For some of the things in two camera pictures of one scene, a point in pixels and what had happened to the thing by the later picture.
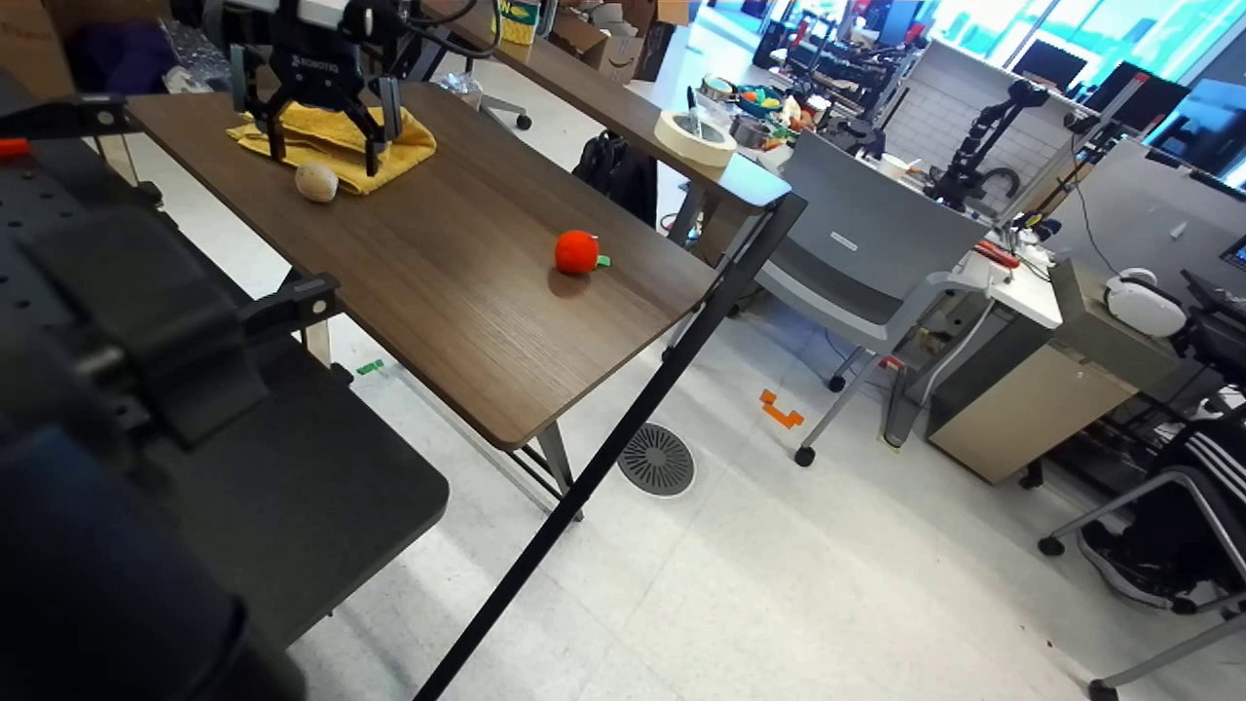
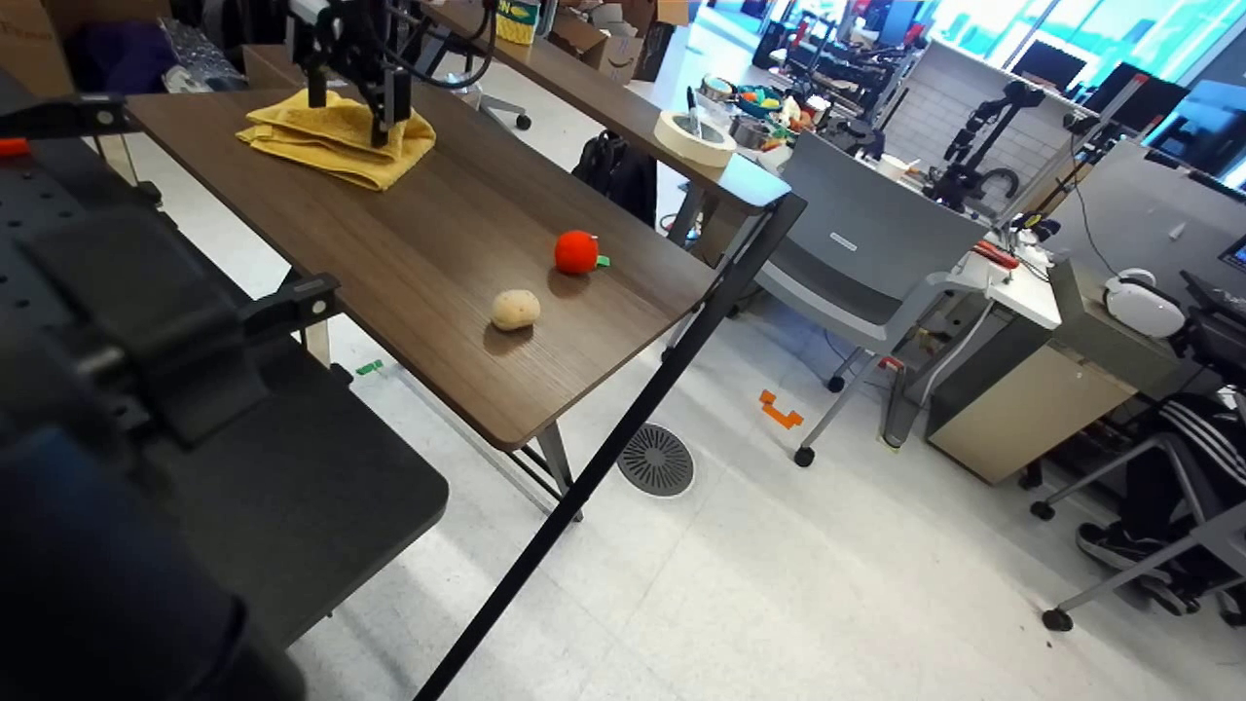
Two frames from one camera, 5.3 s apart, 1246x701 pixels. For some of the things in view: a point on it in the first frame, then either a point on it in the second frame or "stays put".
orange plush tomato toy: (578, 254) stays put
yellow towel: (324, 133) stays put
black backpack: (622, 170) stays put
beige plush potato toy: (317, 182) → (517, 309)
